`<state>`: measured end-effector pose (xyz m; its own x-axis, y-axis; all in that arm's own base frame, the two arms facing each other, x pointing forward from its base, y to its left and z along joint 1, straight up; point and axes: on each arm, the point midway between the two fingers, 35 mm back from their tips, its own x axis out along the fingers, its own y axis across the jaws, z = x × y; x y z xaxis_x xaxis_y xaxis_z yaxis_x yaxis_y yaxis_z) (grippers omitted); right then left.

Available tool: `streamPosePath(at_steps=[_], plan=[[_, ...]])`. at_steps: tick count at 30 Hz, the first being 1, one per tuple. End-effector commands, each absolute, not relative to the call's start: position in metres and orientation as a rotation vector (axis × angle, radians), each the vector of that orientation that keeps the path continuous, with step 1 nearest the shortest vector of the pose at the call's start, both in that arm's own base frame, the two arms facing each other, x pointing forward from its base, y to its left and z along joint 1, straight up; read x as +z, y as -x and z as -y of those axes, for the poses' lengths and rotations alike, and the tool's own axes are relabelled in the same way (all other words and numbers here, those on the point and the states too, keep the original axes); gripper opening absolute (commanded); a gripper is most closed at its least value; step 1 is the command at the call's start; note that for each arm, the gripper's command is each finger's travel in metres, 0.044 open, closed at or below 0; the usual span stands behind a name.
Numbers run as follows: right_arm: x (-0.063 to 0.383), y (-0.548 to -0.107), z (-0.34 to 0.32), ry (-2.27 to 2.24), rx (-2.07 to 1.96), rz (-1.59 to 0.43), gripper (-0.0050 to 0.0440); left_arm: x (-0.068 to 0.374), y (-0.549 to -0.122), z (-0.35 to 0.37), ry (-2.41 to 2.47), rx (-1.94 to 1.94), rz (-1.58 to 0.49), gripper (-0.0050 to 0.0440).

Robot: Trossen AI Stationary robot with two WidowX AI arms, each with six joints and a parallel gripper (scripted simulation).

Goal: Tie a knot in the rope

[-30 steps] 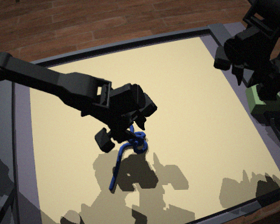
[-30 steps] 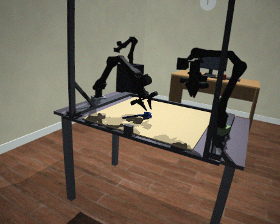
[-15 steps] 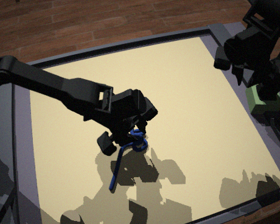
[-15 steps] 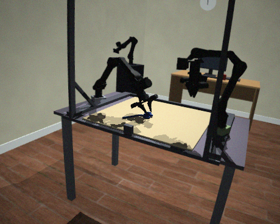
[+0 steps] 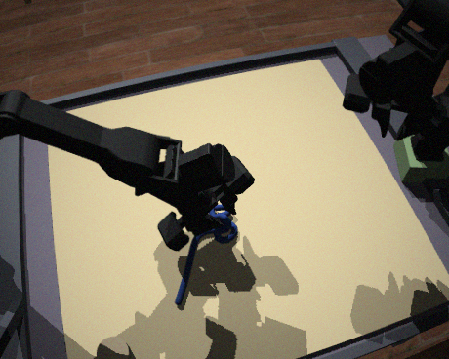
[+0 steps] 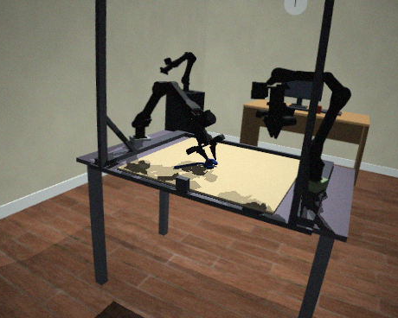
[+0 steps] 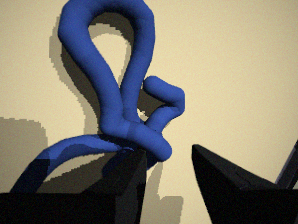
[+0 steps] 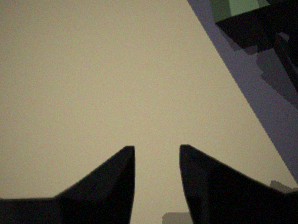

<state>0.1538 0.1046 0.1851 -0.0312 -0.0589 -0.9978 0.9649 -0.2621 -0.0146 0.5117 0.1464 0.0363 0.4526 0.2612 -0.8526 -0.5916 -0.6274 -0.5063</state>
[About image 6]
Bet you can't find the blue rope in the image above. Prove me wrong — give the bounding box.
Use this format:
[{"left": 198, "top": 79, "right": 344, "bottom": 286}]
[{"left": 174, "top": 158, "right": 218, "bottom": 169}]

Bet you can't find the cream work mat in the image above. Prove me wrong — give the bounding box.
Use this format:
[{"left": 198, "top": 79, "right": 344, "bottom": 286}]
[{"left": 118, "top": 137, "right": 299, "bottom": 214}]

